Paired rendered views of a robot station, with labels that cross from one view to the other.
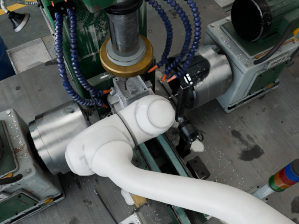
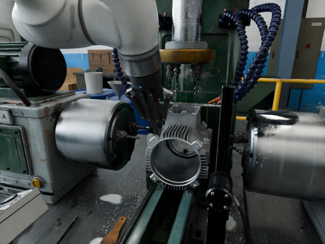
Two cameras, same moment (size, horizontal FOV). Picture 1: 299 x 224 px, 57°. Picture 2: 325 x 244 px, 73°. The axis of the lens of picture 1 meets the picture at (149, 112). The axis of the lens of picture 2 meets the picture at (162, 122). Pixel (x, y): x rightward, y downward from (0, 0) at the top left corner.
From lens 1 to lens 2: 82 cm
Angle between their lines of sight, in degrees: 54
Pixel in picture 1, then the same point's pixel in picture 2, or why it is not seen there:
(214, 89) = (296, 156)
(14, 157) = (46, 99)
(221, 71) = (317, 133)
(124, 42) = (178, 16)
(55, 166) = (61, 131)
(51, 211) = not seen: hidden behind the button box
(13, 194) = (14, 126)
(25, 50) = not seen: hidden behind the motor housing
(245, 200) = not seen: outside the picture
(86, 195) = (66, 216)
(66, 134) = (91, 107)
